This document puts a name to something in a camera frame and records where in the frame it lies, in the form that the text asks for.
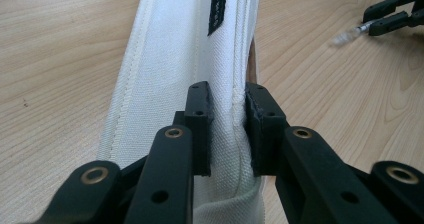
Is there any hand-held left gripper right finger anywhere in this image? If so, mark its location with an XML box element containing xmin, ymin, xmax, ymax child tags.
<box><xmin>244</xmin><ymin>81</ymin><xmax>290</xmax><ymax>178</ymax></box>

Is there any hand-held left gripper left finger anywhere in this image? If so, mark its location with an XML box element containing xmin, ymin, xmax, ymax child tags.
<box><xmin>172</xmin><ymin>80</ymin><xmax>215</xmax><ymax>178</ymax></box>

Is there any pen with clear cap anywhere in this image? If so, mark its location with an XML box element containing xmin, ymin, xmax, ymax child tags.
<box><xmin>332</xmin><ymin>19</ymin><xmax>377</xmax><ymax>47</ymax></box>

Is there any white fabric pencil case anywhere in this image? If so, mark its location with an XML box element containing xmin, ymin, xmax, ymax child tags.
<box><xmin>96</xmin><ymin>0</ymin><xmax>267</xmax><ymax>224</ymax></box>

